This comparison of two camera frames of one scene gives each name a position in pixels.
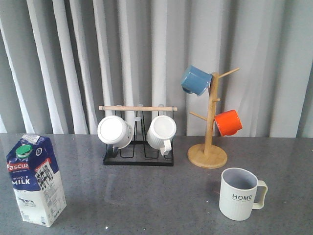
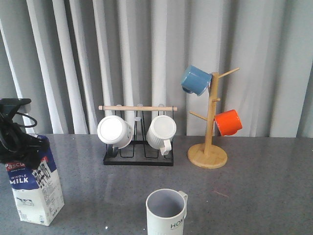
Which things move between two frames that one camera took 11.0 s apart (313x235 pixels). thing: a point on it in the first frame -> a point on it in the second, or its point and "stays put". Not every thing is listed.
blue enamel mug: (196, 81) stays put
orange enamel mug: (229, 123) stays put
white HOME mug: (240, 192) -> (166, 210)
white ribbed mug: (160, 132) stays put
